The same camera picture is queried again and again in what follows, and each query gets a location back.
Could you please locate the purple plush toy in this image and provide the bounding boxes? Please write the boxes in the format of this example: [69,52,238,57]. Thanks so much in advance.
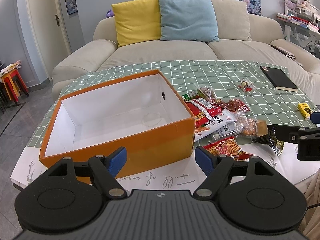
[105,9,114,18]

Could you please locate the beige cushion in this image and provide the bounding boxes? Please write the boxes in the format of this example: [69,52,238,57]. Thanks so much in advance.
[211,0,252,41]

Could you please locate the green checkered tablecloth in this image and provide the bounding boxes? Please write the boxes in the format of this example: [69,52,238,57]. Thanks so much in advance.
[28,60,316,149]

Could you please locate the yogurt hawthorn balls packet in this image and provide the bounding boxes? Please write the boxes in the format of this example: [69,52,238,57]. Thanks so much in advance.
[212,131,225,141]

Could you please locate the white spicy strips bag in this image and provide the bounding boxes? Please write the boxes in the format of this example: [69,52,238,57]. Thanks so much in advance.
[194,109,241,142]

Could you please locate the clear nut mix packet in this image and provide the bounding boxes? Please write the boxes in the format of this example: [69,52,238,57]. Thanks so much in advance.
[197,85,216,103]

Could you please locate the black notebook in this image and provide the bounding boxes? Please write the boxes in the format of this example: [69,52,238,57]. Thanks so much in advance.
[260,66,299,92]

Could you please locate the yellow cushion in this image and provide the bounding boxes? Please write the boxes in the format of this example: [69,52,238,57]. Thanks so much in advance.
[112,0,161,47]

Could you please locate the red foil snack bag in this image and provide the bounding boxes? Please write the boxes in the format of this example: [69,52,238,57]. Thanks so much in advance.
[186,98,222,127]

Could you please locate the peanut snack bag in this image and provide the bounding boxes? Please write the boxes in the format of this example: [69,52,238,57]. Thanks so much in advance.
[234,111,268,137]

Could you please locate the dark black snack packet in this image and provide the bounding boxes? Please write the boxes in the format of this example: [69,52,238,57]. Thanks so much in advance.
[252,125,284,156]

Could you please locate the dark tablet on sofa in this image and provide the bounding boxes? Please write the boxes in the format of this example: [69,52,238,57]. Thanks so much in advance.
[271,45,296,59]

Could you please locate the orange cardboard box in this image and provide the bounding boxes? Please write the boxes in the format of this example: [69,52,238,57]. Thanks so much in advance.
[39,70,195,177]

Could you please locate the red yellow stools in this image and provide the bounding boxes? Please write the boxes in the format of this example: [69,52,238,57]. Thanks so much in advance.
[1,68,29,105]

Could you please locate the door with black handle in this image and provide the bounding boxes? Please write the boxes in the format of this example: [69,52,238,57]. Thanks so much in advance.
[27,0,71,65]

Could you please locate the green sausage stick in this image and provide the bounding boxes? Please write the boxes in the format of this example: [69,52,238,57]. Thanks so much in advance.
[181,91,199,101]

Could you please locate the small yellow box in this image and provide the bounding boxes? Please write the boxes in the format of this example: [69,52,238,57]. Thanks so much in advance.
[297,103,312,120]

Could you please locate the clear red candy packet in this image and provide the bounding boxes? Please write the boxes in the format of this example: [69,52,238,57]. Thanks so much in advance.
[238,79,254,92]

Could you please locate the light blue cushion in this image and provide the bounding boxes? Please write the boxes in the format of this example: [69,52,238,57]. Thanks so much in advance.
[158,0,219,43]

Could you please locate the beige sofa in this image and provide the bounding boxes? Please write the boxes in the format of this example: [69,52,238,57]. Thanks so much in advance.
[52,14,319,105]

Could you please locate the red braised meat packet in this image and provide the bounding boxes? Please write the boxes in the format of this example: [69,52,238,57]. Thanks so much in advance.
[213,99,250,112]

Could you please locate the white bookshelf with books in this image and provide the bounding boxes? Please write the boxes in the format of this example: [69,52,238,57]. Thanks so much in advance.
[277,0,319,55]

